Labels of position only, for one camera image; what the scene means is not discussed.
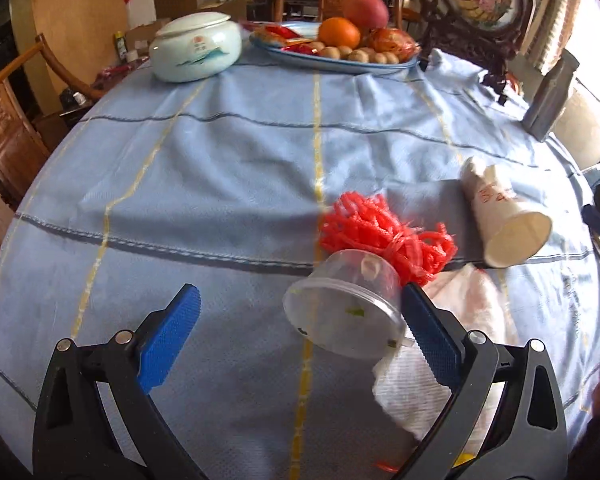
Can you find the plywood wardrobe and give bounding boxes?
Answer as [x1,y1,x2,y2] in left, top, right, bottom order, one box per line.
[10,0,131,106]

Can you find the blue checked tablecloth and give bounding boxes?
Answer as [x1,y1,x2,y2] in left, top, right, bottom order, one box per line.
[0,47,600,480]

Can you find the orange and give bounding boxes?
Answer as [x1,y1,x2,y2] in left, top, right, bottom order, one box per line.
[318,17,362,50]

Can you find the red netted fruit pack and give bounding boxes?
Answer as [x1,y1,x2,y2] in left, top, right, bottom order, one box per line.
[365,28,421,58]

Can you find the red snack packets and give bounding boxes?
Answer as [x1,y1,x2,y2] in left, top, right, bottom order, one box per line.
[252,22,316,56]

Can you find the red mesh net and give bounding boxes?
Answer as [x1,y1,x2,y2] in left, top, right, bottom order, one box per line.
[319,191,457,285]

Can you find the blue fruit plate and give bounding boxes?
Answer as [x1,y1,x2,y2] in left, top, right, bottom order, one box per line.
[250,22,421,75]

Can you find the white ceramic lidded jar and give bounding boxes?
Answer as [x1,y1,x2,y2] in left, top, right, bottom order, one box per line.
[148,11,243,83]

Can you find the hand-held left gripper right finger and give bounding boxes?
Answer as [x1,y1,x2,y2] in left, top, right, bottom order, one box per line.
[396,282,569,480]

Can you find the pile of longans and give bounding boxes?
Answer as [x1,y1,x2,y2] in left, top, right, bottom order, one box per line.
[305,42,401,65]

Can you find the white paper tissue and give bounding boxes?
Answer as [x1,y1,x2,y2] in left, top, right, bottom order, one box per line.
[372,265,518,441]

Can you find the white paper cup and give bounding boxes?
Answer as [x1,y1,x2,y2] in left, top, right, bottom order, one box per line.
[460,156,552,268]

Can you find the clear plastic container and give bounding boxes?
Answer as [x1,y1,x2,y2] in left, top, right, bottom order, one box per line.
[282,249,416,359]

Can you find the cardboard box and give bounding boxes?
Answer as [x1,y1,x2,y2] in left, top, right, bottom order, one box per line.
[125,20,171,56]

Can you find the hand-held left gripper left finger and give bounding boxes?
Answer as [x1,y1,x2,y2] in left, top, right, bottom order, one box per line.
[32,283,208,480]

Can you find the red apple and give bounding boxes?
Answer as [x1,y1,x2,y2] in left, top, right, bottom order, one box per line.
[342,0,390,31]

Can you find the metal bottle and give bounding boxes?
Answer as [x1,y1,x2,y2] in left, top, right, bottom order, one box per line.
[522,50,580,142]

